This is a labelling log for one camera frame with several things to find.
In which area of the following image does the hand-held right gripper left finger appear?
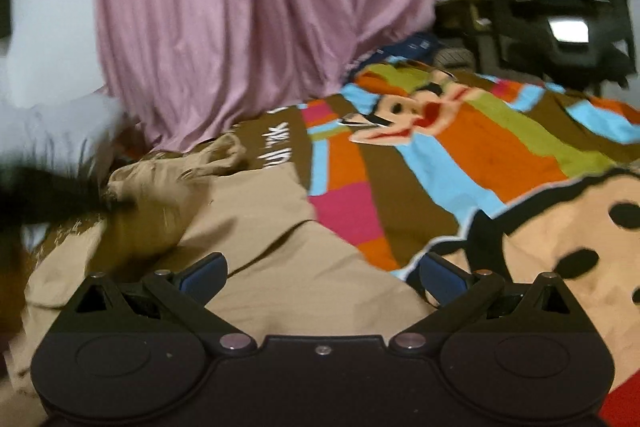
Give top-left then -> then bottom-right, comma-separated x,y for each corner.
64,251 -> 259,356

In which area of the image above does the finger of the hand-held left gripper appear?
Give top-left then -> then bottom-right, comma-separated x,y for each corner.
95,193 -> 140,219

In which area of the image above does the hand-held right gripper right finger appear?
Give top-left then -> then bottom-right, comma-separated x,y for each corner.
387,251 -> 581,355

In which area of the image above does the beige garment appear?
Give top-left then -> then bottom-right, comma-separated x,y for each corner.
0,132 -> 437,427

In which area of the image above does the white pillow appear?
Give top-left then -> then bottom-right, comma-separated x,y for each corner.
0,89 -> 128,248

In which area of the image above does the colourful printed blanket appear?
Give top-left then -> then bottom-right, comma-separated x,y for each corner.
0,57 -> 640,427

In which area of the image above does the blue cloth item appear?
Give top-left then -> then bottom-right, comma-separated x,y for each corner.
345,32 -> 443,80

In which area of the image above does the pink curtain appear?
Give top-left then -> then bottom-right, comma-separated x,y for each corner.
92,0 -> 442,154

